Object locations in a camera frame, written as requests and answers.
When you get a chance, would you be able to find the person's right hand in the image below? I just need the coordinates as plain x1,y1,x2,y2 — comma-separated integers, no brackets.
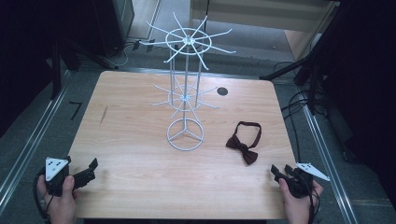
277,178,325,224

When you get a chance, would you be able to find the metal floor rail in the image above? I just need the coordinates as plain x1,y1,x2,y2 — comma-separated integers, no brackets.
0,69,73,207
297,90,359,224

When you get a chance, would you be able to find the thin floor cable with plugs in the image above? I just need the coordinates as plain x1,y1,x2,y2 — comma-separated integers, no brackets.
115,37,157,68

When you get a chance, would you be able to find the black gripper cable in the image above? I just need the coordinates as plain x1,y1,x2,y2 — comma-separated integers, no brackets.
32,167,52,224
292,167,321,224

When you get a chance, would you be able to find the black floor cable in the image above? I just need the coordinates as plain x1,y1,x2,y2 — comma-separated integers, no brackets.
273,61,325,163

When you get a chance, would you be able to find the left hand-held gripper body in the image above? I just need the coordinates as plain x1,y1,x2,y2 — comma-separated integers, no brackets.
44,156,72,197

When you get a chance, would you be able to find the black metal stand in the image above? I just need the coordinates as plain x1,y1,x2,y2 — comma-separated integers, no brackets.
259,3,347,116
49,34,120,101

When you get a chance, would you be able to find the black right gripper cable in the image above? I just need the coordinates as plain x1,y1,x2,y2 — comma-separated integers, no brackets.
292,167,321,224

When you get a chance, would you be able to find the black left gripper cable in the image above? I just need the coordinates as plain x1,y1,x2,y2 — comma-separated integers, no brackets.
32,167,52,224

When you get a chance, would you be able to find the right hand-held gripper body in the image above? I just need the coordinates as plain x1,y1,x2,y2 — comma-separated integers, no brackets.
285,161,332,199

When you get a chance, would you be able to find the dark red bow tie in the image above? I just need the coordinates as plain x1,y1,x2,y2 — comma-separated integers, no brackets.
225,120,262,166

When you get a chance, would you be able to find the black cabinet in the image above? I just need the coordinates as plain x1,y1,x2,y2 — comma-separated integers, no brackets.
74,0,135,59

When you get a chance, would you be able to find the white wire display rack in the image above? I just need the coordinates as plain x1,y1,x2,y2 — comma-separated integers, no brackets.
138,11,237,152

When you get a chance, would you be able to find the person's left hand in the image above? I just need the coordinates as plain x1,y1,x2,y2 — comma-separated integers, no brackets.
36,175,78,224

